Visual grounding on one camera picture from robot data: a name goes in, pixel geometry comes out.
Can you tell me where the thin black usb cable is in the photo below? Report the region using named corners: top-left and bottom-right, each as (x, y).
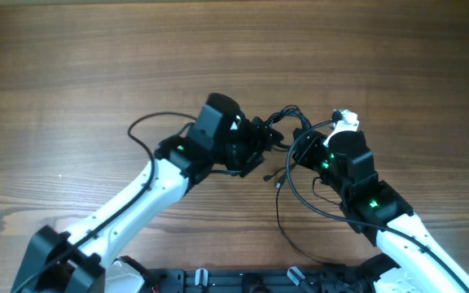
top-left (274, 162), bottom-right (341, 268)

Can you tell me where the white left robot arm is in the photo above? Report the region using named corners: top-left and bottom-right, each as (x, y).
top-left (11, 93), bottom-right (283, 292)

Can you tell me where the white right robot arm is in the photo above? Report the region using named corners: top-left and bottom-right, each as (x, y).
top-left (287, 129), bottom-right (469, 292)

